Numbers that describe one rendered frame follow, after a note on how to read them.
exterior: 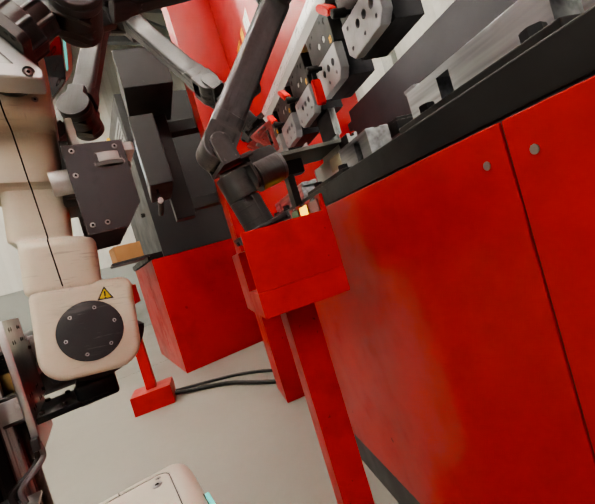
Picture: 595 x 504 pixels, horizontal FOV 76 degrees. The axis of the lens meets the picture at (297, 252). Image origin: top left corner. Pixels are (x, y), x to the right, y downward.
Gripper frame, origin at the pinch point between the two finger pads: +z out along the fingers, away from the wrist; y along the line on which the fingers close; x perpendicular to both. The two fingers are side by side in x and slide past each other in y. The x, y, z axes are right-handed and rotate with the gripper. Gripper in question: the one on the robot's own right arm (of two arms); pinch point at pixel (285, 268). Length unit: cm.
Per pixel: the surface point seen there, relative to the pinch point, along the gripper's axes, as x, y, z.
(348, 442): 2.1, -6.1, 35.5
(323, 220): -5.1, 9.2, -4.3
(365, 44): -2.9, 35.9, -29.3
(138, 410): 193, -81, 51
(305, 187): 65, 38, -14
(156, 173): 133, -1, -59
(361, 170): -6.5, 19.7, -8.6
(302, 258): -5.0, 2.4, -0.6
